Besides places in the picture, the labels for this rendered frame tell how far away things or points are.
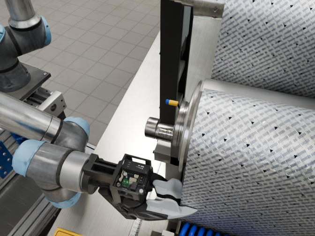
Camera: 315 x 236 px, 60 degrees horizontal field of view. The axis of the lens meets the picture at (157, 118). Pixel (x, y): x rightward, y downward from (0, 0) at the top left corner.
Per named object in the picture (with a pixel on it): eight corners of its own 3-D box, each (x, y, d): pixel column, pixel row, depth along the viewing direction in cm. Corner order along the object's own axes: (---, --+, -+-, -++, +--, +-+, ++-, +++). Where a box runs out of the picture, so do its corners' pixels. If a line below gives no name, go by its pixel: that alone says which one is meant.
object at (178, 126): (177, 108, 39) (168, 154, 41) (191, 111, 38) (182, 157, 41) (185, 95, 46) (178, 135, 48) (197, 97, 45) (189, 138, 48)
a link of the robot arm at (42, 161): (40, 152, 62) (26, 129, 55) (84, 164, 60) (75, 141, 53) (19, 182, 57) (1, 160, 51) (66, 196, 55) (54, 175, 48)
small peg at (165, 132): (158, 129, 44) (157, 136, 44) (175, 132, 43) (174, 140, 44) (161, 125, 45) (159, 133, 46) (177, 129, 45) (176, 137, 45)
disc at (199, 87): (194, 123, 53) (205, 61, 43) (197, 124, 53) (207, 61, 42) (176, 189, 44) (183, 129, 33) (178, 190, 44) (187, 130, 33)
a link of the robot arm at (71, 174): (65, 194, 54) (84, 160, 59) (86, 201, 53) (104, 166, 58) (55, 175, 49) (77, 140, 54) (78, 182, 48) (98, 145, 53)
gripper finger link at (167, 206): (196, 215, 44) (143, 198, 46) (193, 228, 49) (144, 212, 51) (200, 198, 46) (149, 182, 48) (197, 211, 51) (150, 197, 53)
